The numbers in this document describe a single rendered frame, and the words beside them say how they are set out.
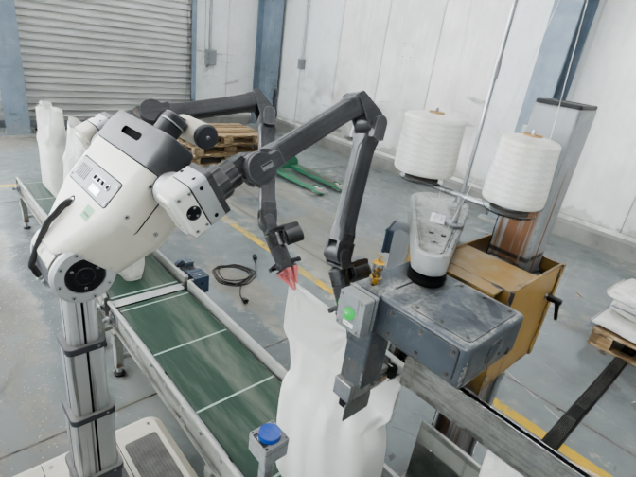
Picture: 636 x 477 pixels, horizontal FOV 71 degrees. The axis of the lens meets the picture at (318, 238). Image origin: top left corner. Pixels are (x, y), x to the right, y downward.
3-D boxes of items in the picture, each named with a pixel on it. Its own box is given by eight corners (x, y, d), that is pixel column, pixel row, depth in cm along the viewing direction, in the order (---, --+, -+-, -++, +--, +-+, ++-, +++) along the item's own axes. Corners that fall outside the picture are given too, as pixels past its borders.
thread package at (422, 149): (379, 167, 123) (392, 105, 116) (415, 164, 134) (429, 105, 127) (429, 186, 112) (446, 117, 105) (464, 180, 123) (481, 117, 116)
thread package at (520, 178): (468, 197, 106) (487, 127, 100) (496, 190, 116) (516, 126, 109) (527, 220, 97) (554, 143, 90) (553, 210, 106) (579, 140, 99)
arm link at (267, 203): (256, 118, 164) (261, 104, 154) (271, 120, 166) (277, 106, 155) (256, 232, 155) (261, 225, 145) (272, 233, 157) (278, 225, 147)
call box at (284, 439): (247, 448, 122) (248, 432, 119) (271, 434, 127) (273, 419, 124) (264, 468, 116) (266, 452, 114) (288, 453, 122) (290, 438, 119)
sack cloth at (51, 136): (38, 185, 380) (26, 99, 351) (63, 183, 393) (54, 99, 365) (55, 203, 351) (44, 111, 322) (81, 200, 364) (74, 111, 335)
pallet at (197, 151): (167, 142, 665) (167, 132, 659) (236, 139, 744) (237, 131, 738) (193, 157, 611) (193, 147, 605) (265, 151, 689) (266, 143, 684)
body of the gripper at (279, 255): (302, 260, 150) (293, 240, 151) (278, 267, 143) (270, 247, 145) (292, 267, 155) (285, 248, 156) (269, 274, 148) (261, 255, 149)
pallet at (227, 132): (166, 132, 660) (166, 122, 654) (238, 132, 732) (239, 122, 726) (188, 146, 603) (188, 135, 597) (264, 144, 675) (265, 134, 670)
